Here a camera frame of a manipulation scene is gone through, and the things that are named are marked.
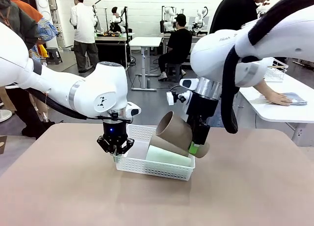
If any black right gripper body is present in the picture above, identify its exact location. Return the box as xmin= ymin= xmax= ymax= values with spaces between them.
xmin=185 ymin=92 xmax=219 ymax=125

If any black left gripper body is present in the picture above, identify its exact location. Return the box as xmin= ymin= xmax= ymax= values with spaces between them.
xmin=102 ymin=122 xmax=128 ymax=146

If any brown cup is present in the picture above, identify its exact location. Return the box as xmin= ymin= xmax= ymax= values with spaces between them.
xmin=156 ymin=111 xmax=211 ymax=159

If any white perforated plastic basket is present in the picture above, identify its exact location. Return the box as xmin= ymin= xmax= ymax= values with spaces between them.
xmin=113 ymin=124 xmax=196 ymax=182

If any pale green cup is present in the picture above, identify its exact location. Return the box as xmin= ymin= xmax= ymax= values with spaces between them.
xmin=145 ymin=144 xmax=193 ymax=167

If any blue cloth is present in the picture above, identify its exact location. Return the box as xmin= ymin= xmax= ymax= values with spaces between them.
xmin=282 ymin=92 xmax=308 ymax=106

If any person's right forearm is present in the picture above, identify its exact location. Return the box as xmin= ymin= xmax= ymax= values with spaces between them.
xmin=251 ymin=78 xmax=273 ymax=99

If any person's right hand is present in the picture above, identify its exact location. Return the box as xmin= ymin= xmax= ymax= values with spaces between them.
xmin=266 ymin=91 xmax=294 ymax=106

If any grey round stool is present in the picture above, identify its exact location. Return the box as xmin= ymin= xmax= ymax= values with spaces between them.
xmin=166 ymin=63 xmax=183 ymax=83

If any person in black t-shirt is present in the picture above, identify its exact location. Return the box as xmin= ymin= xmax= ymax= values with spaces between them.
xmin=158 ymin=13 xmax=193 ymax=81

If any black workbench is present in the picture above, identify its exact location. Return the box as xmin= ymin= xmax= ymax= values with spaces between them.
xmin=94 ymin=31 xmax=136 ymax=69

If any large white table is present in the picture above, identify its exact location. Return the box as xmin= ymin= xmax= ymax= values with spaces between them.
xmin=239 ymin=73 xmax=314 ymax=147

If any white standing desk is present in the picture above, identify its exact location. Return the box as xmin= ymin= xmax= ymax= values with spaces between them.
xmin=129 ymin=36 xmax=162 ymax=91

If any grey step stool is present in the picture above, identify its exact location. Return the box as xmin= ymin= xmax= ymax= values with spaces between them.
xmin=46 ymin=47 xmax=63 ymax=65

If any person in black polo shirt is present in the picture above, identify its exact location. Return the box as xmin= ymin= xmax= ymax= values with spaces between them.
xmin=209 ymin=0 xmax=294 ymax=106

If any white round fan base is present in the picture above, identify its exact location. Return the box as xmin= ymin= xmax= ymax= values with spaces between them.
xmin=0 ymin=109 xmax=13 ymax=123

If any person in white shirt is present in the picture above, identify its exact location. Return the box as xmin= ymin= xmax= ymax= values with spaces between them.
xmin=69 ymin=0 xmax=100 ymax=74

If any metal shelf rack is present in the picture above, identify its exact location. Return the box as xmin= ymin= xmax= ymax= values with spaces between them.
xmin=50 ymin=0 xmax=65 ymax=49

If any mannequin in orange blue clothes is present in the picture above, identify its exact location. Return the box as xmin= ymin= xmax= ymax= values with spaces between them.
xmin=7 ymin=0 xmax=61 ymax=123

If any figure in dark puffer jacket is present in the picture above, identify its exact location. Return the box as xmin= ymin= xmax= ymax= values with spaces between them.
xmin=0 ymin=0 xmax=56 ymax=140

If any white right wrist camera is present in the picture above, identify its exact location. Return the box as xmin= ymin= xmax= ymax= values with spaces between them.
xmin=179 ymin=78 xmax=199 ymax=90

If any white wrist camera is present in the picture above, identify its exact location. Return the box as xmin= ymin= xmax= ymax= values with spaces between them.
xmin=126 ymin=101 xmax=142 ymax=118
xmin=179 ymin=78 xmax=199 ymax=90

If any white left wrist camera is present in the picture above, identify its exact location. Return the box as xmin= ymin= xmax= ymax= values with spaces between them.
xmin=126 ymin=101 xmax=142 ymax=118

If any white black camera mount bracket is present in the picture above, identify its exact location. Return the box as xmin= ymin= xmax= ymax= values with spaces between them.
xmin=166 ymin=89 xmax=191 ymax=106

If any black sleeved left arm cable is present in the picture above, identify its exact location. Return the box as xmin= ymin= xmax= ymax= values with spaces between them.
xmin=24 ymin=87 xmax=104 ymax=121

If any white wire dish rack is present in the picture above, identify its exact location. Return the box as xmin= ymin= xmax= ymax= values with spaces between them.
xmin=263 ymin=57 xmax=289 ymax=83

